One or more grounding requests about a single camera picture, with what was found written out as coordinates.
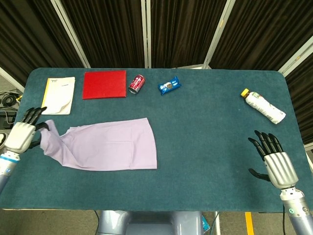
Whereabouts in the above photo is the blue cookie packet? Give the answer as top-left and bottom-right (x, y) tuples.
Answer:
(157, 76), (182, 96)

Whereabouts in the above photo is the teal table cover cloth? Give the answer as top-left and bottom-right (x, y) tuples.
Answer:
(0, 68), (308, 212)

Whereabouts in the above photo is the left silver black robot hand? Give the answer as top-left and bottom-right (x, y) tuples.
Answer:
(3, 106), (51, 154)

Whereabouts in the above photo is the red flat board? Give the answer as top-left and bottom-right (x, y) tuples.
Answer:
(82, 70), (127, 100)

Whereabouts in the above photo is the red soda can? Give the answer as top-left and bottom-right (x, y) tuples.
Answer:
(128, 74), (146, 94)

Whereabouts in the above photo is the black floor cable bundle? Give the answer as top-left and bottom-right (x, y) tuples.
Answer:
(0, 90), (22, 108)

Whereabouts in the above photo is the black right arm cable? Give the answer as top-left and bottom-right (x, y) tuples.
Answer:
(282, 204), (287, 235)

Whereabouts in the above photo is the small blue floor object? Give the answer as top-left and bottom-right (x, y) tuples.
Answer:
(201, 214), (211, 232)

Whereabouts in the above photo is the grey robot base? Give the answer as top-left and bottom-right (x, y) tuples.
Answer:
(96, 210), (205, 235)

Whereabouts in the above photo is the white bottle with yellow cap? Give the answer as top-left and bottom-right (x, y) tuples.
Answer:
(240, 88), (287, 125)

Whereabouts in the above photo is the grey cable beside base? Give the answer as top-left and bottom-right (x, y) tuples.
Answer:
(212, 211), (221, 235)

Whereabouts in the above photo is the lavender sleeveless top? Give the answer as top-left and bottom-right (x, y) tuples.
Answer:
(39, 117), (158, 170)

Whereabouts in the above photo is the white screen frame post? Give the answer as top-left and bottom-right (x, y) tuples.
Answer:
(50, 0), (91, 69)
(278, 36), (313, 75)
(0, 66), (25, 91)
(202, 0), (236, 70)
(140, 0), (152, 69)

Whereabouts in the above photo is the dark curtain panel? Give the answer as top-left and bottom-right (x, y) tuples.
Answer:
(150, 0), (228, 69)
(210, 0), (313, 71)
(60, 0), (145, 69)
(0, 0), (85, 84)
(285, 61), (313, 145)

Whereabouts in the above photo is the cream notebook with yellow spine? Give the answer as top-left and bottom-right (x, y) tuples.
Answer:
(39, 76), (76, 115)

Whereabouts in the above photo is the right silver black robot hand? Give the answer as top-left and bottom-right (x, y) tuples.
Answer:
(247, 130), (299, 189)

